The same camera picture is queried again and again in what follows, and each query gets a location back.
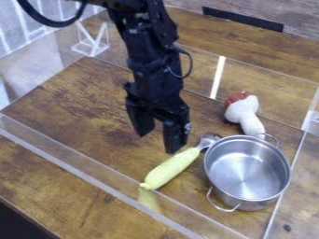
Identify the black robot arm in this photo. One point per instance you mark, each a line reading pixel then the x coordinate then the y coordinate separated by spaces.
pixel 150 33

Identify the clear acrylic front barrier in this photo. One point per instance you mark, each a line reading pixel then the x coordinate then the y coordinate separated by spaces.
pixel 176 215

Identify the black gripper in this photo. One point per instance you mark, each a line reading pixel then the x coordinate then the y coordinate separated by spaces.
pixel 154 100

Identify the stainless steel pot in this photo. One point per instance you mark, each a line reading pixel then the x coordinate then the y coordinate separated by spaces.
pixel 249 173

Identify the red white toy mushroom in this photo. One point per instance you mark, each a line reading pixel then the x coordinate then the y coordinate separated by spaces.
pixel 240 108

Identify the clear acrylic corner bracket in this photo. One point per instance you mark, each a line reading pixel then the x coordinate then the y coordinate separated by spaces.
pixel 91 46

